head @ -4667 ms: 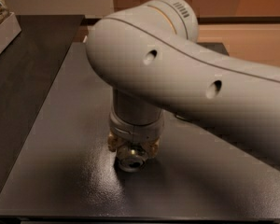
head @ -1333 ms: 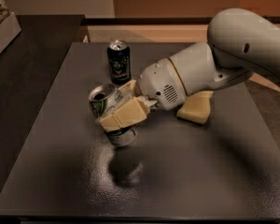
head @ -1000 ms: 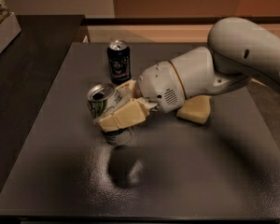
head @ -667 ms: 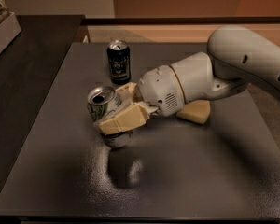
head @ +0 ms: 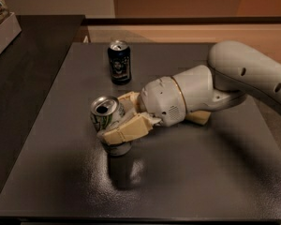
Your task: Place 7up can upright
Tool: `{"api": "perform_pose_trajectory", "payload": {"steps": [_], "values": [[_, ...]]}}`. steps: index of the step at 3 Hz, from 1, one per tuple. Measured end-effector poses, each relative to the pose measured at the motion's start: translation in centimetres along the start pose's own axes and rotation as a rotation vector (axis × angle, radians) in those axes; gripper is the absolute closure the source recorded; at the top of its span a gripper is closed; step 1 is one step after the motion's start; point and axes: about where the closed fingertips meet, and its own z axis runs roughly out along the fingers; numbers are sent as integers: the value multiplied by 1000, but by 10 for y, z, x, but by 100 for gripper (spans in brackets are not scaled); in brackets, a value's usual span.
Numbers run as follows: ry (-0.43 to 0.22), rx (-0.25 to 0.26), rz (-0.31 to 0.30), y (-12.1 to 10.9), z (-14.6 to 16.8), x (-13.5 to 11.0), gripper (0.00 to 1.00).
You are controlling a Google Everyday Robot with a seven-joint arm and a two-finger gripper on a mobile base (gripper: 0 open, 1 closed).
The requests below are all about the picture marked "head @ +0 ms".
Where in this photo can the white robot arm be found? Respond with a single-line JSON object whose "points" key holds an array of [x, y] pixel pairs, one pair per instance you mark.
{"points": [[233, 72]]}

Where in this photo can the dark blue soda can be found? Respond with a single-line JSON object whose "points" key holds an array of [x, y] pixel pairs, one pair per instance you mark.
{"points": [[119, 58]]}

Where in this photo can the silver green 7up can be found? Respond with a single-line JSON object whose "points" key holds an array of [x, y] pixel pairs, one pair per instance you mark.
{"points": [[105, 112]]}

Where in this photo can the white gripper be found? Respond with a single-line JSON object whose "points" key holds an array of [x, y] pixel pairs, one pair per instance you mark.
{"points": [[160, 99]]}

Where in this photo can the yellow sponge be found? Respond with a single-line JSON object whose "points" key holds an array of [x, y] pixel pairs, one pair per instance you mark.
{"points": [[198, 117]]}

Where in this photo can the white box with snacks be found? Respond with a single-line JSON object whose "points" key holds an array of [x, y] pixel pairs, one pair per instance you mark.
{"points": [[1, 32]]}

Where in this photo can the dark wooden side table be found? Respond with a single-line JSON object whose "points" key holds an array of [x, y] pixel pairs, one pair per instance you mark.
{"points": [[28, 67]]}

